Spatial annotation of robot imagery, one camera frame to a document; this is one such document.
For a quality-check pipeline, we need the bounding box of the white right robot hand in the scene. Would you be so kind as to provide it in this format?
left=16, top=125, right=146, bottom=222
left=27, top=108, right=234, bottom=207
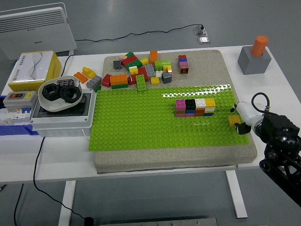
left=230, top=101, right=263, bottom=136

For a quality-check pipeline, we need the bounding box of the white square toy brick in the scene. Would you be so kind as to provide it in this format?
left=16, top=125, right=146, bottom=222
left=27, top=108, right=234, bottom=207
left=195, top=98, right=207, bottom=110

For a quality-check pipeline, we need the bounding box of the dark green long brick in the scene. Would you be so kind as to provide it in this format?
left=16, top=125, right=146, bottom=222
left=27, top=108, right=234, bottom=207
left=125, top=59, right=143, bottom=72

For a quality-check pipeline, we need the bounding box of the red sloped toy brick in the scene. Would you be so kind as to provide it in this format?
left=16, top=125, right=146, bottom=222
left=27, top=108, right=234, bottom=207
left=101, top=73, right=112, bottom=89

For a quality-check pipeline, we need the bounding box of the grey-brown foam mat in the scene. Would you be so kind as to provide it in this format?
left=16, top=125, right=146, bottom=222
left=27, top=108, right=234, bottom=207
left=93, top=49, right=258, bottom=175

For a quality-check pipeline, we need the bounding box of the grey block holder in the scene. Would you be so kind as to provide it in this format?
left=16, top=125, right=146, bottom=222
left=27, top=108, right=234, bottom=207
left=237, top=44, right=272, bottom=76

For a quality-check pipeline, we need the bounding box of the small black terminal part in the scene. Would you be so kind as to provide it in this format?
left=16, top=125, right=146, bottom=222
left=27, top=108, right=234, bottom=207
left=56, top=78, right=75, bottom=87

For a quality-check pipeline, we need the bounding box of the black square toy brick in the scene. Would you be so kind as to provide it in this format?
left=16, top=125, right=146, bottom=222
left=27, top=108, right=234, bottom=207
left=185, top=98, right=197, bottom=111

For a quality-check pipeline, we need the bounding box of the open metal floor socket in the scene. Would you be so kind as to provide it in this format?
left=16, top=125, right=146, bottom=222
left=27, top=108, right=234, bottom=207
left=193, top=25, right=208, bottom=36

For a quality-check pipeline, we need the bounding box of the orange cylinder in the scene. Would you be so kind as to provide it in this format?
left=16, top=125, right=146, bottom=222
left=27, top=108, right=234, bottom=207
left=250, top=35, right=269, bottom=57

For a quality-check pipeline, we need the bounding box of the large red toy brick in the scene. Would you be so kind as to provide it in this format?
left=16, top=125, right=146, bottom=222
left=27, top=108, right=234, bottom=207
left=120, top=55, right=139, bottom=67

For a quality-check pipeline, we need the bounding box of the yellow white tissue box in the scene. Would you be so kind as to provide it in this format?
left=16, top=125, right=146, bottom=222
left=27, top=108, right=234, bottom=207
left=8, top=50, right=63, bottom=91

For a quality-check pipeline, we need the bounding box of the white table leg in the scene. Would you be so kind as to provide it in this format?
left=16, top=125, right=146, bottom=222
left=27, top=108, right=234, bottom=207
left=225, top=170, right=248, bottom=219
left=58, top=180, right=77, bottom=226

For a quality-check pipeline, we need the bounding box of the multicolour stacked brick tower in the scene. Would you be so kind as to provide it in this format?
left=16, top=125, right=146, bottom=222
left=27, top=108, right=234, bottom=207
left=177, top=54, right=190, bottom=75

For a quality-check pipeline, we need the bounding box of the orange flat toy brick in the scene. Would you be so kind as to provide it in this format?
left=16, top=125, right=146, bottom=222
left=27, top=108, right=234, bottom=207
left=73, top=71, right=89, bottom=84

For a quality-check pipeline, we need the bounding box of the white bowl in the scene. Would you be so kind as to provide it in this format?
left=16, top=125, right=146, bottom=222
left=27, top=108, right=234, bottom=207
left=38, top=75, right=83, bottom=113

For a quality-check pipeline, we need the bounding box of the white blue circuit breaker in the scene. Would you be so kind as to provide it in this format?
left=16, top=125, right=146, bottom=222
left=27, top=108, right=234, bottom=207
left=0, top=106, right=34, bottom=126

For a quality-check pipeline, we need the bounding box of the grey push-button switch box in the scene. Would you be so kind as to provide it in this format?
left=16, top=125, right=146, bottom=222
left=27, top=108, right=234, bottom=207
left=2, top=91, right=39, bottom=112

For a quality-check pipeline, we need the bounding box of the black heater power cable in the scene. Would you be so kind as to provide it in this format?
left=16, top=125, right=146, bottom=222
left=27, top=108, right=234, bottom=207
left=75, top=24, right=204, bottom=43

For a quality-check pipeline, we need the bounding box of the magenta square toy brick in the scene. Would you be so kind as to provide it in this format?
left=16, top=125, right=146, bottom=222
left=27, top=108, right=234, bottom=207
left=175, top=99, right=187, bottom=111

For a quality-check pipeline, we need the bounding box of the green studded baseplate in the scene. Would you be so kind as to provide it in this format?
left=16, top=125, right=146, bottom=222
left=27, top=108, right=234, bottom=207
left=88, top=84, right=250, bottom=152

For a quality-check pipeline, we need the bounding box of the large lime toy brick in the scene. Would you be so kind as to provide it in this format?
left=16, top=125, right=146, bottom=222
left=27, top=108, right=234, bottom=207
left=154, top=60, right=172, bottom=72

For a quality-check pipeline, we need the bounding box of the black cable with plug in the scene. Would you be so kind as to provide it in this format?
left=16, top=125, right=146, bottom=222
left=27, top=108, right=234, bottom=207
left=32, top=137, right=96, bottom=226

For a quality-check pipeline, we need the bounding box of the white cable tie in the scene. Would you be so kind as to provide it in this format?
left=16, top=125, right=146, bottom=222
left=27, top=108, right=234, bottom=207
left=80, top=129, right=91, bottom=143

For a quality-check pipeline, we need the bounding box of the grey long toy brick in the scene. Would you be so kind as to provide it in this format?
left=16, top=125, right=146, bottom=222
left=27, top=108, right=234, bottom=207
left=85, top=75, right=103, bottom=89
left=144, top=64, right=156, bottom=77

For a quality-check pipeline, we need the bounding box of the dark grey sloped brick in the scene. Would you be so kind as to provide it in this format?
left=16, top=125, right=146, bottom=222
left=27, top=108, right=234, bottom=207
left=161, top=72, right=173, bottom=84

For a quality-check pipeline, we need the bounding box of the white panel heater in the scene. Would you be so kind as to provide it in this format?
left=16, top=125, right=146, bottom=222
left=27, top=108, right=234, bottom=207
left=0, top=2, right=78, bottom=61

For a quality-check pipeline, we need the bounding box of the blue plastic bin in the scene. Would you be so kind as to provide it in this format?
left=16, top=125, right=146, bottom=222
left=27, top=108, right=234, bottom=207
left=0, top=95, right=40, bottom=137

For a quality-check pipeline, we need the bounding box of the yellow sloped toy brick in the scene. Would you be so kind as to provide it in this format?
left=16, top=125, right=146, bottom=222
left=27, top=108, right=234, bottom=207
left=82, top=66, right=97, bottom=79

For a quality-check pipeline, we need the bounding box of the lime long toy brick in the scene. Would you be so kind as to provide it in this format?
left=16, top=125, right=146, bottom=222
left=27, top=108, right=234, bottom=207
left=135, top=74, right=149, bottom=92

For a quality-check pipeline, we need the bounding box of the large black hex nut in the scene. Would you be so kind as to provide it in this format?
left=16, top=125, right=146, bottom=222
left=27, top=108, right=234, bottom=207
left=58, top=85, right=82, bottom=105
left=42, top=83, right=63, bottom=102

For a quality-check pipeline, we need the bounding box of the white electrical enclosure box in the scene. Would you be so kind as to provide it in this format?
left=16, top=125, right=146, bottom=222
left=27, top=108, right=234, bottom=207
left=30, top=88, right=97, bottom=138

